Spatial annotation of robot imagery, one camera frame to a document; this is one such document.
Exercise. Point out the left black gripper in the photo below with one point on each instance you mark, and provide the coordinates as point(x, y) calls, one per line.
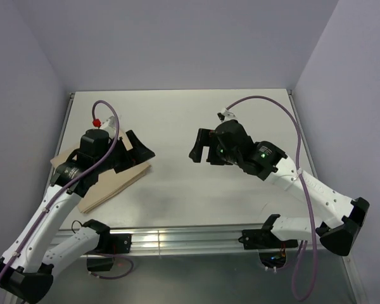
point(139, 152)

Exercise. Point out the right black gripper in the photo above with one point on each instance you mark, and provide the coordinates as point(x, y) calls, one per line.
point(206, 137)

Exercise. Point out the beige cloth wrap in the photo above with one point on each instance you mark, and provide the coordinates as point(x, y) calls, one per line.
point(94, 189)

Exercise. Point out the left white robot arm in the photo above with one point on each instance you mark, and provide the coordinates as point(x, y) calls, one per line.
point(28, 267)

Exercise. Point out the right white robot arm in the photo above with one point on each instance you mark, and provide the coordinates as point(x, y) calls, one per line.
point(334, 219)

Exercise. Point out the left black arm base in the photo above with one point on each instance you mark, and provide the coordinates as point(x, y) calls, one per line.
point(114, 242)

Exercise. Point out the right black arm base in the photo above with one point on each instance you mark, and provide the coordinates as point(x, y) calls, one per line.
point(259, 239)

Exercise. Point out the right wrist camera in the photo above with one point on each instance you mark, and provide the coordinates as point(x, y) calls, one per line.
point(225, 115)

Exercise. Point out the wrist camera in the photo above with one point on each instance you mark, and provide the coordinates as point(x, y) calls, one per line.
point(110, 126)
point(225, 115)

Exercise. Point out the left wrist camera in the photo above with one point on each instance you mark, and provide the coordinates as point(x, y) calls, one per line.
point(110, 126)

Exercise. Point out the aluminium mounting rail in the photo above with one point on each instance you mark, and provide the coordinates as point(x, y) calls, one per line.
point(197, 240)

